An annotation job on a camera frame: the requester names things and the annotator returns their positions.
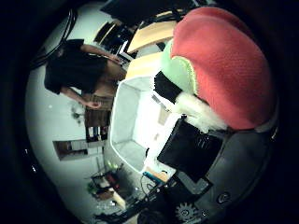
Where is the red plush toy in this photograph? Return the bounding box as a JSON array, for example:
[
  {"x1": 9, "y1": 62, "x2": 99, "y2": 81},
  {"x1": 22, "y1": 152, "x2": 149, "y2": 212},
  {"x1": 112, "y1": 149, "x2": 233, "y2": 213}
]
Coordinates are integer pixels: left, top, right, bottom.
[{"x1": 160, "y1": 6, "x2": 278, "y2": 133}]

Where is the grey open container box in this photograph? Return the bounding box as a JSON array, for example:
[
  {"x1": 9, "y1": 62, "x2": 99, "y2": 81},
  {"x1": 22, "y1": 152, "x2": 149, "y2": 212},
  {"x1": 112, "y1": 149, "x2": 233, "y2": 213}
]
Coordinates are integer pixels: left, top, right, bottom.
[{"x1": 109, "y1": 76, "x2": 176, "y2": 174}]

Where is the cluttered equipment cart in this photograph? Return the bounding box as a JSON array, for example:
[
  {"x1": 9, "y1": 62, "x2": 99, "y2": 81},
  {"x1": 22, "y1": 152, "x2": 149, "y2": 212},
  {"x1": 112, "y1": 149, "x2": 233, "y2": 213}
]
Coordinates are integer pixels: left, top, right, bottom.
[{"x1": 87, "y1": 160, "x2": 126, "y2": 203}]

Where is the dark wooden shelf unit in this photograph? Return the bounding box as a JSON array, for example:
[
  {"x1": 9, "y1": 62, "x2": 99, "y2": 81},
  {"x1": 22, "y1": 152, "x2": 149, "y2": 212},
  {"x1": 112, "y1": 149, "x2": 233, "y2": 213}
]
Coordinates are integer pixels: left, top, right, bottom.
[{"x1": 83, "y1": 94, "x2": 113, "y2": 143}]

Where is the wooden desk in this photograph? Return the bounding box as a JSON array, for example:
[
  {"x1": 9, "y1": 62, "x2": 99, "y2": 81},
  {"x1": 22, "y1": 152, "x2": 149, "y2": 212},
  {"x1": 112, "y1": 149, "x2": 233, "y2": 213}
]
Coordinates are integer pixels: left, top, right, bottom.
[{"x1": 126, "y1": 20, "x2": 178, "y2": 54}]

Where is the person in black shirt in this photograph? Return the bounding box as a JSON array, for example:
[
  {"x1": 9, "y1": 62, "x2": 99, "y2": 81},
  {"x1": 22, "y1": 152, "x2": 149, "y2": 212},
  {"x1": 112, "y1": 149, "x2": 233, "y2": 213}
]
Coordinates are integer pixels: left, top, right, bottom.
[{"x1": 43, "y1": 38, "x2": 129, "y2": 110}]

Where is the white wall cabinet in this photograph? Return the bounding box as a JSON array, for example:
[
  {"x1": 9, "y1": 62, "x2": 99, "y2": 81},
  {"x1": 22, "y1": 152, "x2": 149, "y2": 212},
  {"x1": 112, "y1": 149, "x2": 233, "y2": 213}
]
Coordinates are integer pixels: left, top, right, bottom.
[{"x1": 52, "y1": 138, "x2": 106, "y2": 161}]

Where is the black cable bundle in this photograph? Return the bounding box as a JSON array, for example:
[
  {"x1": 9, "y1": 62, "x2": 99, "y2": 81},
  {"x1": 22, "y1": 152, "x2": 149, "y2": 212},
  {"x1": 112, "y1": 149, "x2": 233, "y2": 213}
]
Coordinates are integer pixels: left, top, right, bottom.
[{"x1": 31, "y1": 7, "x2": 78, "y2": 69}]

